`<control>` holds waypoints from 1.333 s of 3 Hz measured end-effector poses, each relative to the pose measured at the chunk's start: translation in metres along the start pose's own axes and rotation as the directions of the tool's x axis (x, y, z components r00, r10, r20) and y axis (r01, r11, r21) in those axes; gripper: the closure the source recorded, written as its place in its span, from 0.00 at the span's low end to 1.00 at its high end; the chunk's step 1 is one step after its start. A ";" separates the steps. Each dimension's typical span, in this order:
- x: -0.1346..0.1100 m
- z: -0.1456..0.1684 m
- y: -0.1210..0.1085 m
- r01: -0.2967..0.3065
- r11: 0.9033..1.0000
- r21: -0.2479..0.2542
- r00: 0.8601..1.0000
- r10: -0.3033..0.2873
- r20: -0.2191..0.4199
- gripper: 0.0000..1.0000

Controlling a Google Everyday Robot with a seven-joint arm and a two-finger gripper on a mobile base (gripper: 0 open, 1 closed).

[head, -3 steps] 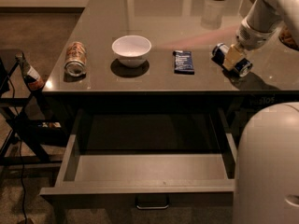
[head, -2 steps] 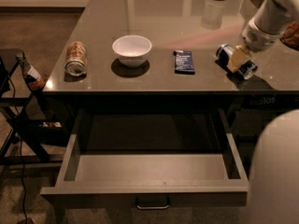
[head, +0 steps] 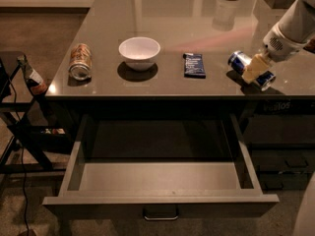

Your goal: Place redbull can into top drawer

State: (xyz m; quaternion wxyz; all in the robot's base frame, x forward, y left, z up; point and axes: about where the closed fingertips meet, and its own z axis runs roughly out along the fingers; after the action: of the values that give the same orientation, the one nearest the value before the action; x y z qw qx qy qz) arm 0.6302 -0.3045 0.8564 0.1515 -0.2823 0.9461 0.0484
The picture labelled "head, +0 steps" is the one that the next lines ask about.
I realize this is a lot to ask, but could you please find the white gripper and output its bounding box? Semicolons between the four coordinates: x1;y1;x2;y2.
242;23;307;84

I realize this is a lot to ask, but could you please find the blue silver redbull can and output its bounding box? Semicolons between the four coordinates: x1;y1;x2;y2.
227;50;276;91

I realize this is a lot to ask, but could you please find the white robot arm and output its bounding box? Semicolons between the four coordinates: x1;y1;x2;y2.
242;0;315;236

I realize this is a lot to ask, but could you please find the dark lower drawer cabinet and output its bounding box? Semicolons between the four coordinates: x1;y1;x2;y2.
239;99;315;191

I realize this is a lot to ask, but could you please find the open grey top drawer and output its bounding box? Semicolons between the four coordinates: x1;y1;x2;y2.
43;115;279;219

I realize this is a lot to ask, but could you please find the orange soda can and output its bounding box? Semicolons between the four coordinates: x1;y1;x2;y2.
68;43;92;81

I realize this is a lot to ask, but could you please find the jar of brown snacks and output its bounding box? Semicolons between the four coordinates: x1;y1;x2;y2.
304;37;315;53

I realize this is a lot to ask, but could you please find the dark blue snack packet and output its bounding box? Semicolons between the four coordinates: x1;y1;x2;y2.
183;53;206;79

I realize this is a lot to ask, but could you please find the white ceramic bowl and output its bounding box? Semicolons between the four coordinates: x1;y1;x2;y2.
118;36;160;72

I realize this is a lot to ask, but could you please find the glass bottle with label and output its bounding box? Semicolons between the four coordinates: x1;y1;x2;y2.
17;54;55;118

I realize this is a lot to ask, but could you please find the metal drawer handle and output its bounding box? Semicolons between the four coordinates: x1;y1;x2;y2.
143;206;179;221

